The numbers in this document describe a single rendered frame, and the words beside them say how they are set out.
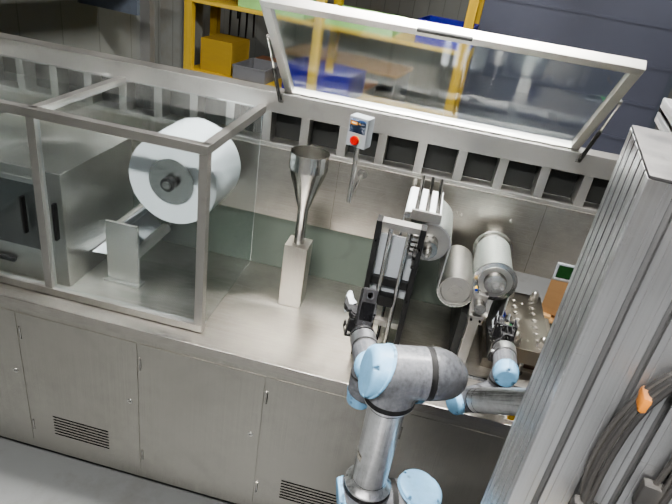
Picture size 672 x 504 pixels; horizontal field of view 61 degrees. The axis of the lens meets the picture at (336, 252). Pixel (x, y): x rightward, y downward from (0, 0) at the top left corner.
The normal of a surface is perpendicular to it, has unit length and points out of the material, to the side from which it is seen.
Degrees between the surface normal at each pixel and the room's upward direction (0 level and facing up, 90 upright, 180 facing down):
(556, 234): 90
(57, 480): 0
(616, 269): 90
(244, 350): 0
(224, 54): 90
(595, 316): 90
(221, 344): 0
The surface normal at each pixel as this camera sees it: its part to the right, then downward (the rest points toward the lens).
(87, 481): 0.15, -0.87
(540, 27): -0.36, 0.40
